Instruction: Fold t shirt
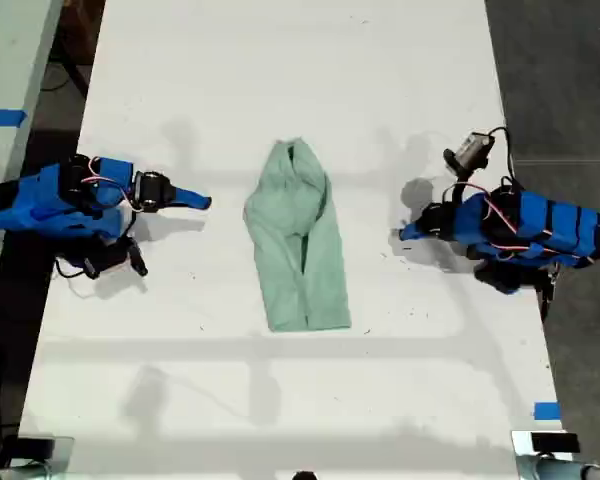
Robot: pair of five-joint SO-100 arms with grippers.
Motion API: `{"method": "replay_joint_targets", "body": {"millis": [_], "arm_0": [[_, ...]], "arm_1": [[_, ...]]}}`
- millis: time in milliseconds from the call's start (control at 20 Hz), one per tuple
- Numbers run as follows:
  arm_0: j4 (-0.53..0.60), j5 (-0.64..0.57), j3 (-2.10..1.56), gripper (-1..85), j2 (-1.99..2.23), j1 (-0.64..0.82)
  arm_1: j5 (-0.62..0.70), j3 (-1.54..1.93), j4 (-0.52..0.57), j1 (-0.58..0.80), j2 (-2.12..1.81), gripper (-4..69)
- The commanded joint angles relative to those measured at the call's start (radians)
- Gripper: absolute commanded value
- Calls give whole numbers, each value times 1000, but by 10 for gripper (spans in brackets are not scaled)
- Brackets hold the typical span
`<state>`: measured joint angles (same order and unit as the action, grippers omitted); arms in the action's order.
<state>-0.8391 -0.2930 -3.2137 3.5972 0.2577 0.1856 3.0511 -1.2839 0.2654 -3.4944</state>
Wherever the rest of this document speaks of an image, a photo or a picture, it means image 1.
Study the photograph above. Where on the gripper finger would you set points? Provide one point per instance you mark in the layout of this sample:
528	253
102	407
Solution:
417	235
185	203
190	196
417	226

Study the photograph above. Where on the blue SO-100 arm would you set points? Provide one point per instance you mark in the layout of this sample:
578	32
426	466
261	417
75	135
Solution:
40	205
555	225

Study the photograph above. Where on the pale green T-shirt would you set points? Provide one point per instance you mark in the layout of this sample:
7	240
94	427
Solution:
290	240

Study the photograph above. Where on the long blue tape strip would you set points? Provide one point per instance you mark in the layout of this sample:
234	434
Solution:
2	117

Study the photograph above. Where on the white side table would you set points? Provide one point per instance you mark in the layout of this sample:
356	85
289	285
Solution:
7	60

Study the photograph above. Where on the short blue tape piece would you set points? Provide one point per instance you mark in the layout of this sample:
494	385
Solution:
547	411

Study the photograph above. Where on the small black box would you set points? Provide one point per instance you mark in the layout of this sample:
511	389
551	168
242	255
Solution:
555	442

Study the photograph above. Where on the small black round object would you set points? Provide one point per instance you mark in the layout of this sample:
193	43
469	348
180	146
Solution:
305	476

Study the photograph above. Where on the metal tube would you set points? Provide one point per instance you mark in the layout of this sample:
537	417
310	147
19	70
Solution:
15	472

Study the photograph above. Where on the black camera stalk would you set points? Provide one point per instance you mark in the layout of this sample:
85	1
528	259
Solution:
457	186

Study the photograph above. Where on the silver and black camera box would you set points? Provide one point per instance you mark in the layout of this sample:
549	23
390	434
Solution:
470	150

